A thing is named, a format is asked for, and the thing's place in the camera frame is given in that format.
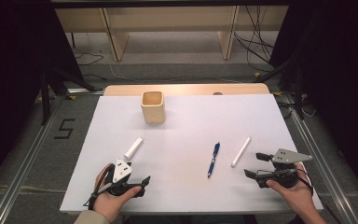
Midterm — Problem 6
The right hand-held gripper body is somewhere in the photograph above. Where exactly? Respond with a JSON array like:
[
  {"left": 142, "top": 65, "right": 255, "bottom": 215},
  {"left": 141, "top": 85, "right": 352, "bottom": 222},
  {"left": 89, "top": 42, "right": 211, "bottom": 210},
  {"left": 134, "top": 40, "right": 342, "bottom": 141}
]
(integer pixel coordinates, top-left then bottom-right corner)
[{"left": 255, "top": 147, "right": 313, "bottom": 189}]

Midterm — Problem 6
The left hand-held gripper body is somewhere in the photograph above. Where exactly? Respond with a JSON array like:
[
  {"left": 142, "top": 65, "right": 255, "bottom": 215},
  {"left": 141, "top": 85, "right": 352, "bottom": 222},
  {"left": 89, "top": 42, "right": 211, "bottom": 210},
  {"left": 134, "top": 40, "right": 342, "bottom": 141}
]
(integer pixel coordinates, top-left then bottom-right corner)
[{"left": 104, "top": 159, "right": 146, "bottom": 198}]

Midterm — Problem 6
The short white tube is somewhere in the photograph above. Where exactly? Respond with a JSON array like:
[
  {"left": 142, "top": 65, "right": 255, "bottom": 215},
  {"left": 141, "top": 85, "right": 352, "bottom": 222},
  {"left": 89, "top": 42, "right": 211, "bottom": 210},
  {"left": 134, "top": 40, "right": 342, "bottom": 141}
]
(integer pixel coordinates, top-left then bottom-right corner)
[{"left": 123, "top": 136, "right": 145, "bottom": 161}]

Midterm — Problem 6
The long white pen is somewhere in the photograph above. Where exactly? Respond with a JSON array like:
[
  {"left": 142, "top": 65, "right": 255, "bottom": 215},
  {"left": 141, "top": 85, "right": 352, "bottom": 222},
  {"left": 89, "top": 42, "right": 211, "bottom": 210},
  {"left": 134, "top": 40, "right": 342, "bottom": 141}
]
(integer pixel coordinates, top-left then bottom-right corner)
[{"left": 230, "top": 136, "right": 253, "bottom": 169}]

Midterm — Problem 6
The blue pen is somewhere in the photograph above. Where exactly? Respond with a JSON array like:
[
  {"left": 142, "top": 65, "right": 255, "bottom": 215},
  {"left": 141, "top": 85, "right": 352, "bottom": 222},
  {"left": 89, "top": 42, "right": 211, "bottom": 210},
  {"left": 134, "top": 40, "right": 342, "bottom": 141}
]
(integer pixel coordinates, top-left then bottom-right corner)
[{"left": 207, "top": 141, "right": 221, "bottom": 179}]

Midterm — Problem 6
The beige square cup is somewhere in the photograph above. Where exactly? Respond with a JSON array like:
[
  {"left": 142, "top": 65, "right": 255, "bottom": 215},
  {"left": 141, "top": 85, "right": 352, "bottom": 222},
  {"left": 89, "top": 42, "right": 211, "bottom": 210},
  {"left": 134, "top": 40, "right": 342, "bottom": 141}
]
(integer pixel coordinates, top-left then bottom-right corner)
[{"left": 140, "top": 91, "right": 166, "bottom": 125}]

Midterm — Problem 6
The person's left hand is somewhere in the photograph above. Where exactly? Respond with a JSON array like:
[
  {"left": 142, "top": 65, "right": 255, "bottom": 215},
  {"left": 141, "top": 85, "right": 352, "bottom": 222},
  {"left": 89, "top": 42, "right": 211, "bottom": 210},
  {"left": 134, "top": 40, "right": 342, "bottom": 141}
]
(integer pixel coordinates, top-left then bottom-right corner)
[{"left": 92, "top": 163, "right": 143, "bottom": 223}]

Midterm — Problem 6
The person's right hand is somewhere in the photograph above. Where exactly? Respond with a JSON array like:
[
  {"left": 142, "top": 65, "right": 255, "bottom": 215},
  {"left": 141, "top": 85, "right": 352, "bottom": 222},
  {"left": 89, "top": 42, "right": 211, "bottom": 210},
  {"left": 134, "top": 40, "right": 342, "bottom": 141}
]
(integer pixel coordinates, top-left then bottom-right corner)
[{"left": 266, "top": 162, "right": 317, "bottom": 217}]

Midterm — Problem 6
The white board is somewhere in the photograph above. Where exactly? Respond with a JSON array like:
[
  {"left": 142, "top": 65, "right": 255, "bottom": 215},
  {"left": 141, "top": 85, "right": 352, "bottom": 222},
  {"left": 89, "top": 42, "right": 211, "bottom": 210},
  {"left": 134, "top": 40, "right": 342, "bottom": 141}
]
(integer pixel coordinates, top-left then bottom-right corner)
[{"left": 59, "top": 93, "right": 324, "bottom": 216}]

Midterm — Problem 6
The black metal stand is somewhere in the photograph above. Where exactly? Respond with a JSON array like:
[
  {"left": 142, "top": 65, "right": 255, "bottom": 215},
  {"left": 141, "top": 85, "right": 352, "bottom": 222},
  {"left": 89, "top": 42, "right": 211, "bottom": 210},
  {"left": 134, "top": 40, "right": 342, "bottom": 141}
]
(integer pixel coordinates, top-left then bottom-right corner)
[
  {"left": 254, "top": 57, "right": 306, "bottom": 121},
  {"left": 39, "top": 65, "right": 100, "bottom": 126}
]

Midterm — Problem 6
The light wooden table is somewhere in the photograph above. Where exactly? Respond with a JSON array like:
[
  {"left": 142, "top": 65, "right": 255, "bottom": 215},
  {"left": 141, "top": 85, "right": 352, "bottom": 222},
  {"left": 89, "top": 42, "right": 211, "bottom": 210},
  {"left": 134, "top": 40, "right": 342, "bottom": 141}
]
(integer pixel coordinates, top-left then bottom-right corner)
[{"left": 103, "top": 82, "right": 271, "bottom": 97}]

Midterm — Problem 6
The black curtain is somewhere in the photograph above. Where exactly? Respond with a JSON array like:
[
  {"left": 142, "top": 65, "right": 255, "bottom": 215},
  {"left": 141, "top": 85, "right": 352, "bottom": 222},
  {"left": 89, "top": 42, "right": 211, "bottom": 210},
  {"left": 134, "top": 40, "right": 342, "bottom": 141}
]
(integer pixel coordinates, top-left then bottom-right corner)
[
  {"left": 268, "top": 0, "right": 358, "bottom": 201},
  {"left": 0, "top": 0, "right": 86, "bottom": 198}
]

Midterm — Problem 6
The beige wooden desk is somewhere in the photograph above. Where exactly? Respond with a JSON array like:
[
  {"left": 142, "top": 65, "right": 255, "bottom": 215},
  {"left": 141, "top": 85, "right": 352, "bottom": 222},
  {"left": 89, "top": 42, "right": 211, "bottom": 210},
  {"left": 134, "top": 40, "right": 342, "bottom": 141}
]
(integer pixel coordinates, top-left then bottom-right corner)
[{"left": 55, "top": 5, "right": 290, "bottom": 62}]

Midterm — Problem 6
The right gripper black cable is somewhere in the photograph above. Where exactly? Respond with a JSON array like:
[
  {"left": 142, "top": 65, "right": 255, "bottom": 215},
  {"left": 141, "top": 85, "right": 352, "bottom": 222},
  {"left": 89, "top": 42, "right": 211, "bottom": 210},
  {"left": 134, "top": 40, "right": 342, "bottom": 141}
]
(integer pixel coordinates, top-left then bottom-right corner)
[{"left": 255, "top": 168, "right": 314, "bottom": 196}]

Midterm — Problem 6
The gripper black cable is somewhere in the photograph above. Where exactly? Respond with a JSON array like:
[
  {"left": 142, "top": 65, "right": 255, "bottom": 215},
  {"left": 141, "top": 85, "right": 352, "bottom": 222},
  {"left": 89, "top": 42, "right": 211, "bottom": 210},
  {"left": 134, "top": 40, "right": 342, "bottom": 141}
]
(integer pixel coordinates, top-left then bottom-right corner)
[
  {"left": 255, "top": 168, "right": 314, "bottom": 196},
  {"left": 83, "top": 181, "right": 115, "bottom": 210}
]

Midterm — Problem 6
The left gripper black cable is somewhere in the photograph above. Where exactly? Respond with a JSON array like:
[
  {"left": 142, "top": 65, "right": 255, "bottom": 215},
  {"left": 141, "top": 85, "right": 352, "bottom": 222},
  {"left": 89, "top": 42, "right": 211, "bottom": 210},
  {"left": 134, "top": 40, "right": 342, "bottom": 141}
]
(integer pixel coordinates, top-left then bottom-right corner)
[{"left": 83, "top": 181, "right": 115, "bottom": 210}]

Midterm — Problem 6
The aluminium floor rail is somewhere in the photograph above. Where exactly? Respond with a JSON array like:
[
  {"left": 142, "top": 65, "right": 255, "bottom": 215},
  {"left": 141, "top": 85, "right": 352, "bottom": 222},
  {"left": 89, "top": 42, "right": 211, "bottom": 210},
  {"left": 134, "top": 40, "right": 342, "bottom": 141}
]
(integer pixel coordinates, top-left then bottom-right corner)
[
  {"left": 280, "top": 92, "right": 358, "bottom": 224},
  {"left": 0, "top": 98, "right": 63, "bottom": 224}
]

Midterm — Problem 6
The short aluminium rail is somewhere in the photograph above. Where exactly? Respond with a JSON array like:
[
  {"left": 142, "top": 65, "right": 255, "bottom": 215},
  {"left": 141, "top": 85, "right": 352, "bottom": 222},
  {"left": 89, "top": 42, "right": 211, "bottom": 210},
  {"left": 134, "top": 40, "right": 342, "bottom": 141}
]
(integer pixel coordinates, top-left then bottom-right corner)
[{"left": 66, "top": 88, "right": 105, "bottom": 96}]

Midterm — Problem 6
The thin black floor cable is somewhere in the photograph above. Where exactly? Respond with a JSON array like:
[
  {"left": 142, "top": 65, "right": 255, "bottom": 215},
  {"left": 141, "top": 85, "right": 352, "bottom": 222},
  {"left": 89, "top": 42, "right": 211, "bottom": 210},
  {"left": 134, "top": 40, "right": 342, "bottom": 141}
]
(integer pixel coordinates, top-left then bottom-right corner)
[{"left": 74, "top": 52, "right": 105, "bottom": 67}]

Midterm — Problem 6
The black cable bundle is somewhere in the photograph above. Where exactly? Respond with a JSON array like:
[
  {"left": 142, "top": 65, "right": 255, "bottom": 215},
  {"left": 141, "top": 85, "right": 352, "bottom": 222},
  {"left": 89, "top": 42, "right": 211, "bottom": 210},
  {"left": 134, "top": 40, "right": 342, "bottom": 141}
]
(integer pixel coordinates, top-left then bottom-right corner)
[{"left": 233, "top": 5, "right": 276, "bottom": 73}]

